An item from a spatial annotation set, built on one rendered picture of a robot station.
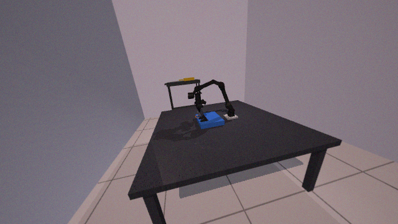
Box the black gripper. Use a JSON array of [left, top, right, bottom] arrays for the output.
[[195, 98, 203, 112]]

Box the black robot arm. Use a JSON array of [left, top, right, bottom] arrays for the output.
[[188, 80, 235, 117]]

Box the blue flat deck plate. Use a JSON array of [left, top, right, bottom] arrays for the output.
[[195, 111, 224, 129]]

